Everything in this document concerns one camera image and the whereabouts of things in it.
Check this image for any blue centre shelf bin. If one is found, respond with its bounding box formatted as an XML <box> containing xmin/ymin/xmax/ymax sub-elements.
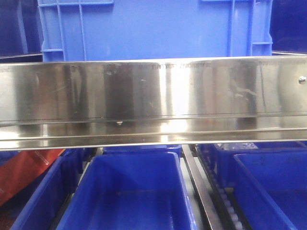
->
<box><xmin>57</xmin><ymin>153</ymin><xmax>197</xmax><ymax>230</ymax></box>

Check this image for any blue shelf bin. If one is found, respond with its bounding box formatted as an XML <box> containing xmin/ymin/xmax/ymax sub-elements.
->
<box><xmin>11</xmin><ymin>149</ymin><xmax>84</xmax><ymax>230</ymax></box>
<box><xmin>234</xmin><ymin>151</ymin><xmax>307</xmax><ymax>230</ymax></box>
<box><xmin>57</xmin><ymin>153</ymin><xmax>197</xmax><ymax>230</ymax></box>

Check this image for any stainless steel shelf beam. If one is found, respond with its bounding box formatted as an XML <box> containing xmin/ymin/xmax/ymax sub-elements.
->
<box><xmin>0</xmin><ymin>55</ymin><xmax>307</xmax><ymax>150</ymax></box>

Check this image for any large blue crate upper shelf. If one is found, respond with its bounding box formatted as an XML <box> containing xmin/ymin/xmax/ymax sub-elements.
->
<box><xmin>38</xmin><ymin>0</ymin><xmax>272</xmax><ymax>61</ymax></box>

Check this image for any blue right shelf bin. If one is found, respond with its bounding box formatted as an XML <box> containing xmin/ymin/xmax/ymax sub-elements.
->
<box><xmin>234</xmin><ymin>151</ymin><xmax>307</xmax><ymax>230</ymax></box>

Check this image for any blue left shelf bin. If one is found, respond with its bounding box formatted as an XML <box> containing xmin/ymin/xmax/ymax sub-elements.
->
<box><xmin>11</xmin><ymin>149</ymin><xmax>84</xmax><ymax>230</ymax></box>

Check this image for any blue rear centre bin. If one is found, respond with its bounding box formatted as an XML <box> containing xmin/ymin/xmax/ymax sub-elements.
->
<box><xmin>103</xmin><ymin>145</ymin><xmax>182</xmax><ymax>158</ymax></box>

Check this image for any blue rear right bin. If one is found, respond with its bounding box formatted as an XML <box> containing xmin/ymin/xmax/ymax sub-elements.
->
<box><xmin>198</xmin><ymin>141</ymin><xmax>307</xmax><ymax>188</ymax></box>

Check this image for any clear plastic bag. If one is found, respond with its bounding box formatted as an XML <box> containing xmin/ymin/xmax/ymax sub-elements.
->
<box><xmin>214</xmin><ymin>142</ymin><xmax>258</xmax><ymax>150</ymax></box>

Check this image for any red plastic bag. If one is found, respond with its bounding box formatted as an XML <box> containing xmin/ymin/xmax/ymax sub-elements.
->
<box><xmin>0</xmin><ymin>149</ymin><xmax>65</xmax><ymax>205</ymax></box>

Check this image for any dark blue crate upper left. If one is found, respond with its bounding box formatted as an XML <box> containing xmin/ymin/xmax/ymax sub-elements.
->
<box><xmin>0</xmin><ymin>0</ymin><xmax>43</xmax><ymax>57</ymax></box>

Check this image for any dark blue crate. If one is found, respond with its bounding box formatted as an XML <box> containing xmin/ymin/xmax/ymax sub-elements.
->
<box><xmin>0</xmin><ymin>0</ymin><xmax>43</xmax><ymax>57</ymax></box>
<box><xmin>270</xmin><ymin>0</ymin><xmax>307</xmax><ymax>53</ymax></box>

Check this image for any dark blue crate upper right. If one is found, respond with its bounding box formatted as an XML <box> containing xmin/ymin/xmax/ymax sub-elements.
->
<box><xmin>270</xmin><ymin>0</ymin><xmax>307</xmax><ymax>53</ymax></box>

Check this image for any steel roller track rail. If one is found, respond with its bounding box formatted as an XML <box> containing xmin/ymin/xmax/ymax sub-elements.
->
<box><xmin>181</xmin><ymin>144</ymin><xmax>252</xmax><ymax>230</ymax></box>

